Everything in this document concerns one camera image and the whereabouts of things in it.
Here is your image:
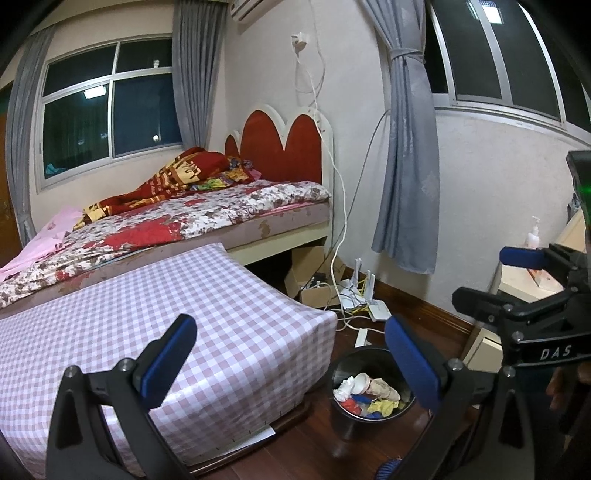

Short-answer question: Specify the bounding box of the checkered cloth covered table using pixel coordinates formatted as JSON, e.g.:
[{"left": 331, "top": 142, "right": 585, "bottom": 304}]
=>
[{"left": 0, "top": 243, "right": 337, "bottom": 480}]

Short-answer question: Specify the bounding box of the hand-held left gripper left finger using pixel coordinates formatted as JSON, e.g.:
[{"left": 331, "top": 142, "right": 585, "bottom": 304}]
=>
[{"left": 46, "top": 314, "right": 198, "bottom": 480}]

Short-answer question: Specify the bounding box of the floral bed sheet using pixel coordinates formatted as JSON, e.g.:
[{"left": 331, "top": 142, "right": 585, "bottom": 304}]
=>
[{"left": 0, "top": 180, "right": 332, "bottom": 309}]

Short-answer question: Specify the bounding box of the cream bed red headboard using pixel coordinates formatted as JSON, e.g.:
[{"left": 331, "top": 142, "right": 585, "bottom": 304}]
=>
[{"left": 0, "top": 104, "right": 334, "bottom": 319}]

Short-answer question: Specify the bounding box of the white router with antennas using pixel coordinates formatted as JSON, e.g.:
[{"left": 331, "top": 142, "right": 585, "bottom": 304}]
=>
[{"left": 338, "top": 258, "right": 376, "bottom": 308}]

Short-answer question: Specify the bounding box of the beige cloth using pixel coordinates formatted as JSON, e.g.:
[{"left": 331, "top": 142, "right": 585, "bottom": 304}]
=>
[{"left": 367, "top": 378, "right": 402, "bottom": 401}]

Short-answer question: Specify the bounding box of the wooden door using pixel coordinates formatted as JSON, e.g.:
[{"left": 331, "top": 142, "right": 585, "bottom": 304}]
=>
[{"left": 0, "top": 113, "right": 12, "bottom": 252}]

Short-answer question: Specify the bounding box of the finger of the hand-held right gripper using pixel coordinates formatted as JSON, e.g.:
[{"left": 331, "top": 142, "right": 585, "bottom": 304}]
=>
[
  {"left": 452, "top": 286, "right": 578, "bottom": 340},
  {"left": 500, "top": 244, "right": 591, "bottom": 282}
]

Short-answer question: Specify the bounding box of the thin dark cable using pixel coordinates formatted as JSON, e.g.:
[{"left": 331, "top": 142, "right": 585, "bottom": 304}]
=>
[{"left": 325, "top": 108, "right": 392, "bottom": 296}]

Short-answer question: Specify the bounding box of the white pump bottle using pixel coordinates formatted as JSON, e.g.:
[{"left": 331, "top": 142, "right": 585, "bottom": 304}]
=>
[{"left": 524, "top": 216, "right": 542, "bottom": 250}]

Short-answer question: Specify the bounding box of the pink mattress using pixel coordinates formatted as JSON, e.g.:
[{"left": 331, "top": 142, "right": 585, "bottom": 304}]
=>
[{"left": 0, "top": 199, "right": 332, "bottom": 319}]

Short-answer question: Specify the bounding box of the blue ribbed object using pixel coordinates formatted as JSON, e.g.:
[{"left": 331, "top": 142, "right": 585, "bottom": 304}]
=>
[{"left": 375, "top": 457, "right": 403, "bottom": 480}]

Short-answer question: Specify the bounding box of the colourful printed pillow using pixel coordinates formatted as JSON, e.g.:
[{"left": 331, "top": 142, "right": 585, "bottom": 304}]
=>
[{"left": 191, "top": 157, "right": 262, "bottom": 191}]

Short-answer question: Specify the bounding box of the white flat modem box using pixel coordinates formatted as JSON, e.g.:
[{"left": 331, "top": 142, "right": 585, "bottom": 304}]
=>
[{"left": 367, "top": 299, "right": 393, "bottom": 322}]

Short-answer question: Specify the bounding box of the red printed blanket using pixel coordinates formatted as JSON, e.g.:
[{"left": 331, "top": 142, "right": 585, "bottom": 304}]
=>
[{"left": 73, "top": 148, "right": 232, "bottom": 232}]

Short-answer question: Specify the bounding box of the white air conditioner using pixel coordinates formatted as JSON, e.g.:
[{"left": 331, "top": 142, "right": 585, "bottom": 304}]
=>
[{"left": 228, "top": 0, "right": 278, "bottom": 23}]

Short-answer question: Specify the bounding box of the thin yellow cable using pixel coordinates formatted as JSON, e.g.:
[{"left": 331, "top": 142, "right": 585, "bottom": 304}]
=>
[{"left": 358, "top": 274, "right": 376, "bottom": 315}]

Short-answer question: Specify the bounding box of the grey framed window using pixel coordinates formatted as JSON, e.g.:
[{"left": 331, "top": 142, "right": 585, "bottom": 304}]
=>
[{"left": 422, "top": 0, "right": 591, "bottom": 144}]

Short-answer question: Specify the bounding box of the white cable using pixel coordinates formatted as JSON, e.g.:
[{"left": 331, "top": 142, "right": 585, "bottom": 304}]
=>
[{"left": 293, "top": 0, "right": 365, "bottom": 333}]

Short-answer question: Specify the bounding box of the black trash bin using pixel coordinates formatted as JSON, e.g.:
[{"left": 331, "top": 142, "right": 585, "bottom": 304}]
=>
[{"left": 329, "top": 347, "right": 416, "bottom": 435}]

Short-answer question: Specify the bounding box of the white framed window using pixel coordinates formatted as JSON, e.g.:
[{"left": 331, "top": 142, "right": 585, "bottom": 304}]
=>
[{"left": 34, "top": 39, "right": 185, "bottom": 195}]

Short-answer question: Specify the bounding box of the white orange packet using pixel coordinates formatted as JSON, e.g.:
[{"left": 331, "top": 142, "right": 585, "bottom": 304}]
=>
[{"left": 529, "top": 268, "right": 561, "bottom": 289}]

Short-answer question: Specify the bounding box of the pink cloth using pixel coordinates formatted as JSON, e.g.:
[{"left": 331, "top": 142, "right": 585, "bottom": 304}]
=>
[{"left": 0, "top": 206, "right": 83, "bottom": 282}]

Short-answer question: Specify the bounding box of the cream bedside cabinet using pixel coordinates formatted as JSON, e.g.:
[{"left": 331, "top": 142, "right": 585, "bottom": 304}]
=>
[{"left": 462, "top": 212, "right": 591, "bottom": 374}]

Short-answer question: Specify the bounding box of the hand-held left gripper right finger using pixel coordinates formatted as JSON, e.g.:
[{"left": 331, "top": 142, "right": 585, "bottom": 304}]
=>
[{"left": 385, "top": 315, "right": 532, "bottom": 480}]

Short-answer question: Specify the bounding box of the person's right hand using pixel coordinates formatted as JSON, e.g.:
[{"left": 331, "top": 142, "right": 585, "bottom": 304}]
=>
[{"left": 546, "top": 367, "right": 583, "bottom": 411}]

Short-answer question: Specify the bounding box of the tied grey curtain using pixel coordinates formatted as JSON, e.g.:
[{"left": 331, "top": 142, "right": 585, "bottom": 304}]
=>
[{"left": 358, "top": 0, "right": 439, "bottom": 275}]

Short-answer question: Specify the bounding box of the cardboard box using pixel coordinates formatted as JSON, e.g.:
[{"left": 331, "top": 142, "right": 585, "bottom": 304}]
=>
[{"left": 284, "top": 247, "right": 346, "bottom": 309}]

